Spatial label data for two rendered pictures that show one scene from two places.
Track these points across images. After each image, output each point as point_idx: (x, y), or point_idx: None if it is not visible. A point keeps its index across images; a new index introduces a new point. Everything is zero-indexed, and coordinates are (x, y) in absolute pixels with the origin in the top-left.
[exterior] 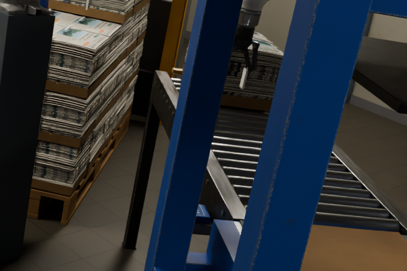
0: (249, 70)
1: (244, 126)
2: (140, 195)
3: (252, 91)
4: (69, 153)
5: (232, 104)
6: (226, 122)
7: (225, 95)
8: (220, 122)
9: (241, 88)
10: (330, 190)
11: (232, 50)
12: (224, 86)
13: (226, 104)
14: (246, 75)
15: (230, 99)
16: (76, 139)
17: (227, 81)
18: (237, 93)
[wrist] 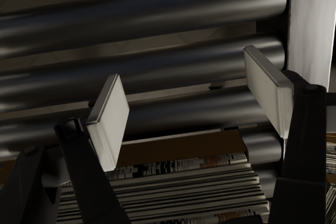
0: (78, 132)
1: (95, 5)
2: None
3: (67, 195)
4: (328, 167)
5: (134, 146)
6: None
7: (166, 159)
8: None
9: (117, 75)
10: None
11: (302, 184)
12: (174, 184)
13: (155, 143)
14: (94, 108)
15: (144, 155)
16: (334, 182)
17: (168, 201)
18: (124, 175)
